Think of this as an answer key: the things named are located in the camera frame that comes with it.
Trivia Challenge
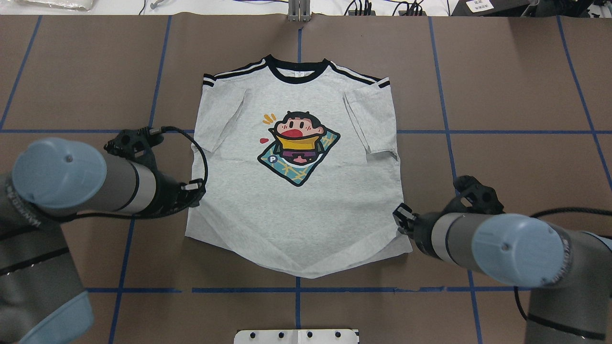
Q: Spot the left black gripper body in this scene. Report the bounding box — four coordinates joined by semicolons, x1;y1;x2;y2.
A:
104;127;199;218

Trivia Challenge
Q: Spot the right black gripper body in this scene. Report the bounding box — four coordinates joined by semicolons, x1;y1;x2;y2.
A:
400;175;504;258

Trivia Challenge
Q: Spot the grey cartoon print t-shirt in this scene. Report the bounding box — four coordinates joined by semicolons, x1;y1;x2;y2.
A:
185;56;413;279

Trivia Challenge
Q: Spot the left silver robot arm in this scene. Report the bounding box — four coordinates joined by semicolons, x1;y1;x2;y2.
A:
0;126;207;344

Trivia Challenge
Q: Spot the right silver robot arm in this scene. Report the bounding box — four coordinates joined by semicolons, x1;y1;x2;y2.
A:
392;175;612;344

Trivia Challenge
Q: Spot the clear plastic bag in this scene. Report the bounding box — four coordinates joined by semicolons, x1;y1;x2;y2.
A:
17;0;94;11

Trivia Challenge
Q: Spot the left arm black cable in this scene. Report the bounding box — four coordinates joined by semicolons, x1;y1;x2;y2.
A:
148;126;210;192

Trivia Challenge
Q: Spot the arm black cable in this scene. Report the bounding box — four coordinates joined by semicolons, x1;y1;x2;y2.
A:
514;206;612;321
148;126;210;192

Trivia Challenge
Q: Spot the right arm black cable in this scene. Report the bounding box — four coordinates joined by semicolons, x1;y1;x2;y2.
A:
514;206;612;321

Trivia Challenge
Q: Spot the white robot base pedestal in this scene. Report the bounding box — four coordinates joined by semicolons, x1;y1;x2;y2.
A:
233;329;361;344

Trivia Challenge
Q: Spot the aluminium frame post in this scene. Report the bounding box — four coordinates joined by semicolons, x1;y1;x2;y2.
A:
287;0;312;22

